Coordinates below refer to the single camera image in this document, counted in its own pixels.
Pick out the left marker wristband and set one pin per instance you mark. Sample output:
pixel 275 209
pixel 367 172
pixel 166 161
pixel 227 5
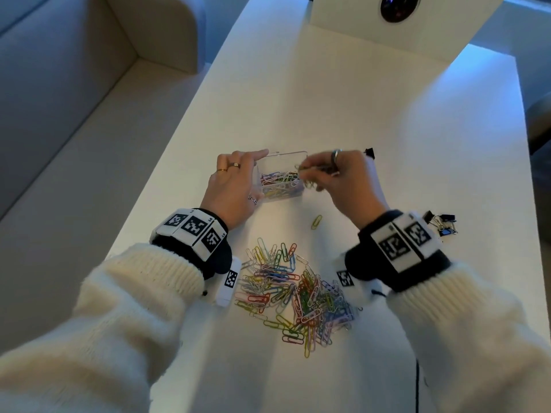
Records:
pixel 193 232

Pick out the white socket panel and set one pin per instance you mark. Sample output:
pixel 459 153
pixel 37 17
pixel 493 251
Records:
pixel 344 17

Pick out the person's right hand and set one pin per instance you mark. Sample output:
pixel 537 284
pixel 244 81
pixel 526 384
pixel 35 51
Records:
pixel 357 189

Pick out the single yellow paper clip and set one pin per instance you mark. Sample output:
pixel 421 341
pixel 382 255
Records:
pixel 316 222

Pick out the single black binder clip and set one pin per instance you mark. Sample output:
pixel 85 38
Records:
pixel 370 153

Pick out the person's left hand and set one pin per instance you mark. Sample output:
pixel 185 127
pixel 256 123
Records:
pixel 230 193

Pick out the right marker wristband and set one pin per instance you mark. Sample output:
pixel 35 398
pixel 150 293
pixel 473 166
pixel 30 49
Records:
pixel 400 249

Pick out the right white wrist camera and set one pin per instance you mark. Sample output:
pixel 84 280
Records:
pixel 344 279

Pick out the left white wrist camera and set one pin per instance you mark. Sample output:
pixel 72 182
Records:
pixel 228 283

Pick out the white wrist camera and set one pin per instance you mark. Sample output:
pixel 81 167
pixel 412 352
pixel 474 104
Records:
pixel 344 279
pixel 228 283

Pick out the marker wristband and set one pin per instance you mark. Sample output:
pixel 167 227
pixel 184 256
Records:
pixel 193 232
pixel 400 249

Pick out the silver-rimmed round socket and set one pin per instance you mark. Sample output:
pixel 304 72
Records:
pixel 400 6

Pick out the transparent box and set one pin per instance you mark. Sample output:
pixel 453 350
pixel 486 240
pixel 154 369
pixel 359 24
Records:
pixel 280 161

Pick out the long beige sofa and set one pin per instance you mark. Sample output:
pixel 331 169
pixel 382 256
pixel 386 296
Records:
pixel 64 124

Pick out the pile of coloured paper clips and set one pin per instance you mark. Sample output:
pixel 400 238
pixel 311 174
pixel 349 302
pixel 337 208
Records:
pixel 280 182
pixel 297 296

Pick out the person's left forearm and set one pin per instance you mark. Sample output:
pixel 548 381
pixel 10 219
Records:
pixel 86 339

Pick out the group of black binder clips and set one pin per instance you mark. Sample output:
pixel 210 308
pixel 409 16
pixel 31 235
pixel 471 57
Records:
pixel 443 225

